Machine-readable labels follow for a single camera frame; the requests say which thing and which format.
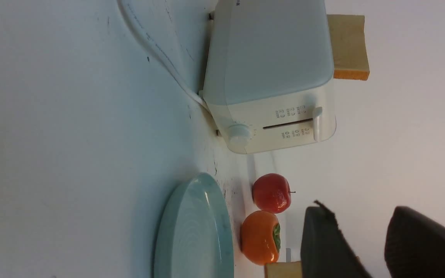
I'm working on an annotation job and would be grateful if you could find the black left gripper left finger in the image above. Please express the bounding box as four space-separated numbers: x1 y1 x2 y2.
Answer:
300 200 371 278

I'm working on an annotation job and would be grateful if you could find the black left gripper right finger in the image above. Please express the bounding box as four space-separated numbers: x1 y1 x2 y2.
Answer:
384 206 445 278

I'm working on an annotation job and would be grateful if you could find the toast slice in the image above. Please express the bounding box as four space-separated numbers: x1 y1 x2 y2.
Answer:
264 261 303 278
327 14 370 81

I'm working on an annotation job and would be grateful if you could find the white two-slot toaster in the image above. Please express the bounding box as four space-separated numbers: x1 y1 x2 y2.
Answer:
202 0 336 154

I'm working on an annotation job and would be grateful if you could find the orange persimmon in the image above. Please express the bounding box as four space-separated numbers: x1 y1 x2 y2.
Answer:
240 210 281 266

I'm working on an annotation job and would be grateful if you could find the red apple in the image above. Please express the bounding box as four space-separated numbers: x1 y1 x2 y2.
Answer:
252 173 296 214

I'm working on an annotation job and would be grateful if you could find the light green plate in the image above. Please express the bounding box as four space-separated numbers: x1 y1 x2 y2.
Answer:
153 173 234 278

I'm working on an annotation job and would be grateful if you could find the white toaster power cord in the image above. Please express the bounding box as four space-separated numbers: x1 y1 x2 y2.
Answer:
117 0 210 112

